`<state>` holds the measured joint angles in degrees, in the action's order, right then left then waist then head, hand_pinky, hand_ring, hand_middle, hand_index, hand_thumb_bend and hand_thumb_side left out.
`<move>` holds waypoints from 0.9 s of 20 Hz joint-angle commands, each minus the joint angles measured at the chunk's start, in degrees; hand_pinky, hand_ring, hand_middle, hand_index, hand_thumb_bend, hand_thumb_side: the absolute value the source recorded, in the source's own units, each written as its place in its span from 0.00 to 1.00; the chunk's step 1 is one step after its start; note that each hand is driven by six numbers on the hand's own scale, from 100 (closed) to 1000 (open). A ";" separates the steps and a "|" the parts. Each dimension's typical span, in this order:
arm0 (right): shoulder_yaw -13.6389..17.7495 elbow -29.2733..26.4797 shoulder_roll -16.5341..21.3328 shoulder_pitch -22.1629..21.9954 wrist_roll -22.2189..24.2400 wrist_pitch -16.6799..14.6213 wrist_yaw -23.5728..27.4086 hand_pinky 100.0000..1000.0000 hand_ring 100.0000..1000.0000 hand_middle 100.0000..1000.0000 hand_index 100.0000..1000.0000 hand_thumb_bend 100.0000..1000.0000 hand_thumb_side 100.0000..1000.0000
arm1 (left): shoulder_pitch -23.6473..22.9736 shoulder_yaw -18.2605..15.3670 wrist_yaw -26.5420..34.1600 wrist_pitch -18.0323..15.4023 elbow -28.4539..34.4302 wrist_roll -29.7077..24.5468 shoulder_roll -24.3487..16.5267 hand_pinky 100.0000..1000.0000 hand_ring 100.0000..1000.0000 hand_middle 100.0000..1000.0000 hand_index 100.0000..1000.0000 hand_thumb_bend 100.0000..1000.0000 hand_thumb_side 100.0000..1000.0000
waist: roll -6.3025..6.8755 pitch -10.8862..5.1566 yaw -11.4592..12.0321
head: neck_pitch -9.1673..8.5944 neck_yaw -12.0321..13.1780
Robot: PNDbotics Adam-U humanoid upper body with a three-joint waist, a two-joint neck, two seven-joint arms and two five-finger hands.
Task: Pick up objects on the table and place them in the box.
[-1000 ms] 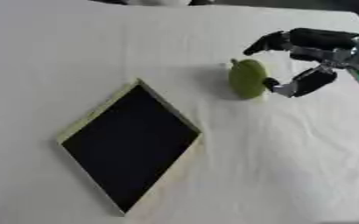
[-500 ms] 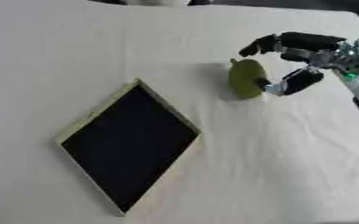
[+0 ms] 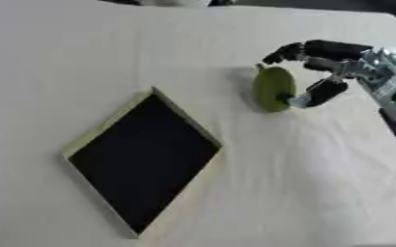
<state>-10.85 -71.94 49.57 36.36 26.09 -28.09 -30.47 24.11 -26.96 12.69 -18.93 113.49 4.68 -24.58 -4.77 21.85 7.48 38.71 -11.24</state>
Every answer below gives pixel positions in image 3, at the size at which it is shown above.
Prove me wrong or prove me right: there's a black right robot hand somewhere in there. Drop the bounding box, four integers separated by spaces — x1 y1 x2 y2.
260 39 376 110

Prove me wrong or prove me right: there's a green toy fruit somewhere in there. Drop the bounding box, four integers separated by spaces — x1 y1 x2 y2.
250 63 298 114

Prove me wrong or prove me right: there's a tan box with black inside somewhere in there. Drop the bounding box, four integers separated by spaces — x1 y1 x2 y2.
59 86 225 237

